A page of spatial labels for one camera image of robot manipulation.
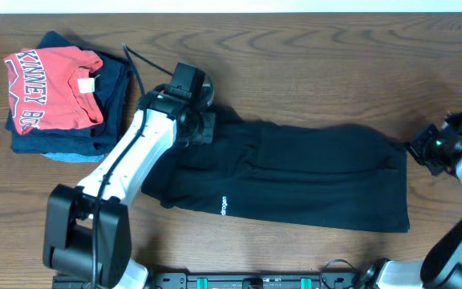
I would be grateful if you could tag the folded light blue garment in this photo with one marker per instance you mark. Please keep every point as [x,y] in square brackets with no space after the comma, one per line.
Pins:
[73,157]

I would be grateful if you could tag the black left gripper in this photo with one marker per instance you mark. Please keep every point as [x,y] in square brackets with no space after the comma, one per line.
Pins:
[204,131]

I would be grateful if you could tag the black t-shirt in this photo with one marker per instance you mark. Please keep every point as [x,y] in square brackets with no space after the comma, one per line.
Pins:
[345,176]

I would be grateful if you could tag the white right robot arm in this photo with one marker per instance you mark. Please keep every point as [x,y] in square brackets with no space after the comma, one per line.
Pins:
[442,267]

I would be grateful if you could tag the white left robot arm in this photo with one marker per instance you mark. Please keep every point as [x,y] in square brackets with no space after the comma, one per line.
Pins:
[87,232]

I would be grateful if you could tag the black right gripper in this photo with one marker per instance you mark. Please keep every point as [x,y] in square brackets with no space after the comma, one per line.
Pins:
[415,144]

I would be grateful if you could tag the folded navy t-shirt stack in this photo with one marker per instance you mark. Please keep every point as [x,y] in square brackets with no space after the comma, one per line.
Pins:
[111,84]

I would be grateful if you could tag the folded red printed t-shirt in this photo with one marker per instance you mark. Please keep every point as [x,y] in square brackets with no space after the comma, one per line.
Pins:
[51,88]

